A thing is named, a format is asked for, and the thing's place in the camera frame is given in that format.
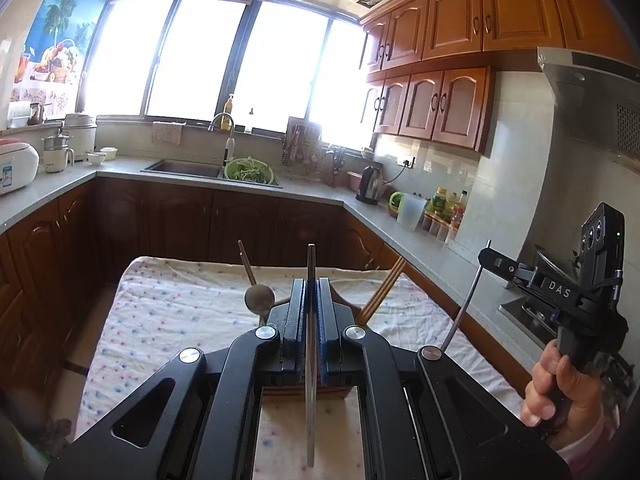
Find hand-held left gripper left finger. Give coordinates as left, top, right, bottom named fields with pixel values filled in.
left=45, top=277, right=307, bottom=480

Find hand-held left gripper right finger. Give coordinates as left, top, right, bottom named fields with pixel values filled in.
left=315, top=277, right=571, bottom=480

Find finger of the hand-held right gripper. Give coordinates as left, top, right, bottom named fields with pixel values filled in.
left=477, top=247, right=540, bottom=285

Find wooden utensil holder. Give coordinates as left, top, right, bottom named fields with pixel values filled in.
left=257, top=290, right=363, bottom=401

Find silver metal chopstick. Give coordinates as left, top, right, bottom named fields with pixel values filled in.
left=440, top=239, right=493, bottom=352
left=305, top=243, right=317, bottom=467

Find silver metal spoon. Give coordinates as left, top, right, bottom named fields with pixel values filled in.
left=243, top=283, right=276, bottom=329

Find golden chopstick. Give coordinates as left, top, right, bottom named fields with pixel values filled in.
left=358, top=260, right=401, bottom=325

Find person's right forearm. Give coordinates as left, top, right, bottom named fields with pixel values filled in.
left=550, top=407, right=632, bottom=480

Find person's right hand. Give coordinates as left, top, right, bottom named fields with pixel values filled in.
left=520, top=337, right=621, bottom=442

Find black wok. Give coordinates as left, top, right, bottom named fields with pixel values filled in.
left=517, top=244, right=583, bottom=286

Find gas stove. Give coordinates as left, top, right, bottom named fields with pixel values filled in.
left=499, top=287, right=563, bottom=352

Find row of condiment bottles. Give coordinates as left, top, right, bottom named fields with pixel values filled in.
left=424, top=187, right=470, bottom=242

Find wooden stick utensil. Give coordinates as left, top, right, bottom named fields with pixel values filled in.
left=362, top=257, right=407, bottom=325
left=237, top=240, right=257, bottom=287

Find floral white tablecloth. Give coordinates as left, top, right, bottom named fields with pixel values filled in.
left=75, top=256, right=526, bottom=480

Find translucent plastic jug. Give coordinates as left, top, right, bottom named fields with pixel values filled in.
left=397, top=193, right=429, bottom=232

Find electric kettle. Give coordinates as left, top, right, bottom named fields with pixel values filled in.
left=355, top=164, right=384, bottom=205

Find dark wooden lower cabinets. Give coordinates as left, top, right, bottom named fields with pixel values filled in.
left=0, top=176, right=531, bottom=396

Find steel range hood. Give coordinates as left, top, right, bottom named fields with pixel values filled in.
left=537, top=46, right=640, bottom=172

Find grey kitchen countertop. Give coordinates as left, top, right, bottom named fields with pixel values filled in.
left=0, top=155, right=531, bottom=356

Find green basin of vegetables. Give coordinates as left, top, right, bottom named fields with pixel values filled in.
left=223, top=156, right=277, bottom=185

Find wooden upper cabinets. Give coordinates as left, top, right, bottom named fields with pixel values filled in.
left=359, top=0, right=638, bottom=155

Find steel kitchen sink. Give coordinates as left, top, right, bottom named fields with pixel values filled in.
left=141, top=158, right=227, bottom=181

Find knife rack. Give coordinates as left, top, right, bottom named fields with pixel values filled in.
left=280, top=117, right=327, bottom=182

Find chrome kitchen faucet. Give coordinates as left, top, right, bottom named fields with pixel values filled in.
left=208, top=112, right=237, bottom=167

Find hanging dish towel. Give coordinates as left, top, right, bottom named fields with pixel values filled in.
left=151, top=120, right=187, bottom=147

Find white bowl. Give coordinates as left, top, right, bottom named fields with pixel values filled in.
left=87, top=146, right=119, bottom=166

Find small white electric pot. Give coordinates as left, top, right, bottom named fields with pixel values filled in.
left=42, top=130, right=75, bottom=174

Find large white lidded pot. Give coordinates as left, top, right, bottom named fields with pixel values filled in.
left=62, top=112, right=98, bottom=157

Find white rice cooker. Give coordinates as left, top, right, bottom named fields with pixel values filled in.
left=0, top=137, right=40, bottom=196

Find kitchen window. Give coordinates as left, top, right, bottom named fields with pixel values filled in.
left=81, top=0, right=368, bottom=135

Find fruit wall poster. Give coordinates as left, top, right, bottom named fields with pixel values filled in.
left=9, top=0, right=110, bottom=117

